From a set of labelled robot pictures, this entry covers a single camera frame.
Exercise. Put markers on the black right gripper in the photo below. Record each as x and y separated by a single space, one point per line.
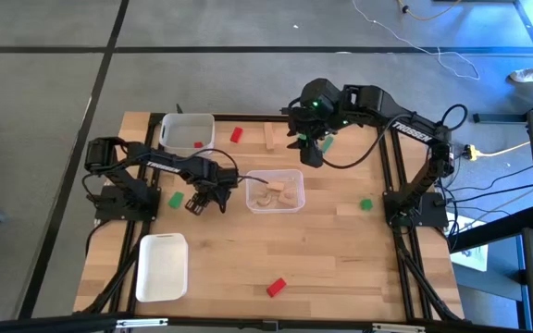
315 120

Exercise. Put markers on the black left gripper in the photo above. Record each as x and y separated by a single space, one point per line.
213 180

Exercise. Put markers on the green wedge block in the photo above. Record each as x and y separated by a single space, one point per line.
176 200

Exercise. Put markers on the long wooden plank block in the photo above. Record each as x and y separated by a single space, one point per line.
269 136

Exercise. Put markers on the wooden rectangular block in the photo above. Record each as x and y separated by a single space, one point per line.
276 186

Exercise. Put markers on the wooden block with round cutout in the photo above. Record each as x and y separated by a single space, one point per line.
289 199

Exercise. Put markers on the red rectangular block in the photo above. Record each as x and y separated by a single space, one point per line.
236 134

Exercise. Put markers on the green cube block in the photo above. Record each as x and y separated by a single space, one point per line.
366 205

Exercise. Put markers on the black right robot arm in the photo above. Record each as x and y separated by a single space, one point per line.
414 128

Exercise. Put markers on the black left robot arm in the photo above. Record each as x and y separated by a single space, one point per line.
155 163

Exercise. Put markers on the green flat rectangular block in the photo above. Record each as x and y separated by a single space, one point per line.
327 145

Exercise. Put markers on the clear plastic bin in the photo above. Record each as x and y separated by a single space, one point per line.
252 208

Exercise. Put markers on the translucent white plastic bin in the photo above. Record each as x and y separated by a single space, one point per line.
178 134

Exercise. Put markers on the red triangular wedge block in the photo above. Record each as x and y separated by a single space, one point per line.
276 287

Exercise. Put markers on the white printed paper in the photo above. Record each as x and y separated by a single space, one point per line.
472 259

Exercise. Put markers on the black diagonal beam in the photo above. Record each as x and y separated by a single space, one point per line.
493 229

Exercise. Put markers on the black aluminium table frame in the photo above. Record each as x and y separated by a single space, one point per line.
248 118

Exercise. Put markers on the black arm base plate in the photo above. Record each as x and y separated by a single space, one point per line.
428 217
109 210

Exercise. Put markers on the silver metal bracket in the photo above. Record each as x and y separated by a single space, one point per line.
141 323
398 328

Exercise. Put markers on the black frame beam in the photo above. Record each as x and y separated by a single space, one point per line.
63 324

